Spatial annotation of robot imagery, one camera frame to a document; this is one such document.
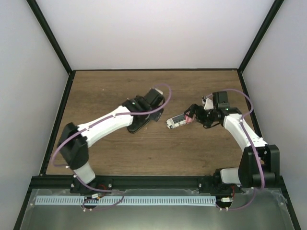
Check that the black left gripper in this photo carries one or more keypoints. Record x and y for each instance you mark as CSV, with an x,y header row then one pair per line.
x,y
156,115

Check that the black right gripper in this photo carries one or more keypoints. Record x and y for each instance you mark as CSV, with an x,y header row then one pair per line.
x,y
194,108

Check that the tan glasses case black trim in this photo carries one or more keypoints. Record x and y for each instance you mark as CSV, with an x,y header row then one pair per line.
x,y
137,124

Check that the tan glasses case striped trim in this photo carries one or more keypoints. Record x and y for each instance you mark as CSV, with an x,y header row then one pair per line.
x,y
178,121

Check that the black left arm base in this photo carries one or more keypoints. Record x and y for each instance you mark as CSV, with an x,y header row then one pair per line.
x,y
101,184

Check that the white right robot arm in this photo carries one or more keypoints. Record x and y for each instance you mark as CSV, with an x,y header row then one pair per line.
x,y
259,165

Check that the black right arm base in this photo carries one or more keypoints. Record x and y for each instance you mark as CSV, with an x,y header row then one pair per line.
x,y
212,184

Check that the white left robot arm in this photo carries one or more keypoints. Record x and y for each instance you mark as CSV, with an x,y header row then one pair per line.
x,y
105,122

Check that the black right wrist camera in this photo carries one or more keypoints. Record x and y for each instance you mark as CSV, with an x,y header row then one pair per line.
x,y
216,100

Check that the light blue slotted cable duct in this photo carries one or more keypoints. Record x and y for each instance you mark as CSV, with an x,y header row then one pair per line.
x,y
127,200

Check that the black aluminium frame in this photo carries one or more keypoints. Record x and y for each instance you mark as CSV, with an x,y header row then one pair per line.
x,y
43,181

